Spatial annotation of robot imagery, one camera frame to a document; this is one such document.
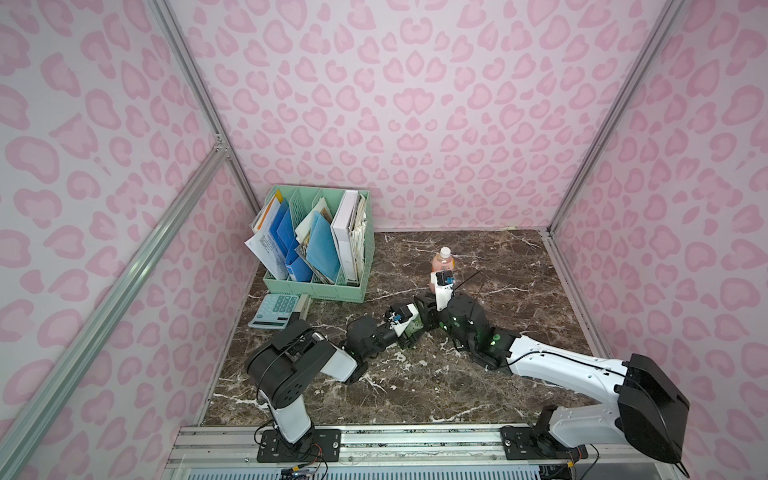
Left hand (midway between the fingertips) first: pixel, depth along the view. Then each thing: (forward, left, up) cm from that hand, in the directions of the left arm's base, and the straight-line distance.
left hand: (423, 310), depth 82 cm
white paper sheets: (+18, +46, +7) cm, 50 cm away
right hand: (+1, +2, +5) cm, 6 cm away
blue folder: (+22, +41, +7) cm, 47 cm away
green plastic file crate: (+38, +38, +7) cm, 54 cm away
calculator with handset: (+7, +46, -12) cm, 48 cm away
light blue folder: (+18, +29, +4) cm, 35 cm away
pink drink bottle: (+14, -6, +3) cm, 15 cm away
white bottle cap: (+16, -7, +6) cm, 18 cm away
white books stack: (+24, +21, +12) cm, 34 cm away
